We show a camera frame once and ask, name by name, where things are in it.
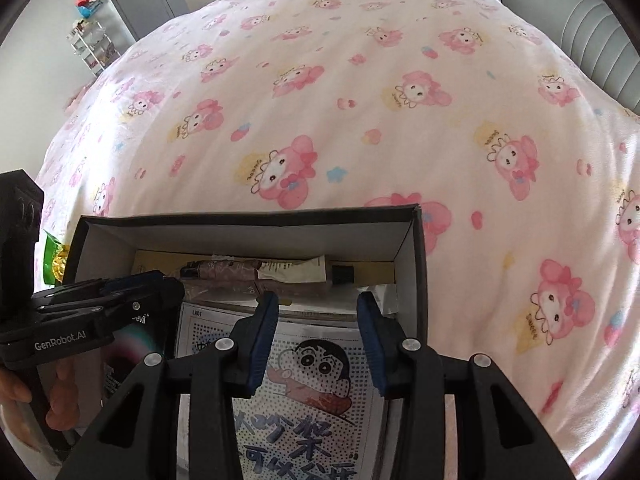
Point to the pale yellow flat packet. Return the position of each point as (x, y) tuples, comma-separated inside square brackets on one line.
[(150, 262)]

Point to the cream tube with black cap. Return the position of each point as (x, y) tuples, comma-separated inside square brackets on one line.
[(295, 270)]

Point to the grey door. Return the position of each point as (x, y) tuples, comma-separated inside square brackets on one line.
[(145, 0)]

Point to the pink printed blanket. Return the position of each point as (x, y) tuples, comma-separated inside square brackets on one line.
[(350, 110)]

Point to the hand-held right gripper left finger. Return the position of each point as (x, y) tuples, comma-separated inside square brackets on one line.
[(262, 330)]

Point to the green snack packet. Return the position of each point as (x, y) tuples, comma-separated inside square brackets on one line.
[(52, 260)]

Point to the dark rainbow print packet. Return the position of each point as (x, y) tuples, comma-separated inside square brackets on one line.
[(145, 342)]

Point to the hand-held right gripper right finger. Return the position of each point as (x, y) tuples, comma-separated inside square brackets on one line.
[(372, 340)]

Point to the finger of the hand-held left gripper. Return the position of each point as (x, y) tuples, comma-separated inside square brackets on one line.
[(145, 305), (115, 287)]

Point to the clear cartoon print packet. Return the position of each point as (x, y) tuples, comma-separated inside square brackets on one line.
[(320, 360)]

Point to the black cardboard box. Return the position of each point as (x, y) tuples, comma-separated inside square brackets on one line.
[(250, 240)]

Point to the pink tube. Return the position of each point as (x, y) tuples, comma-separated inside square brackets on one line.
[(225, 269)]

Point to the person's left hand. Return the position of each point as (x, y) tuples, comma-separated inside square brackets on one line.
[(65, 400)]

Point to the white storage rack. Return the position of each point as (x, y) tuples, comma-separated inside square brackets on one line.
[(92, 40)]

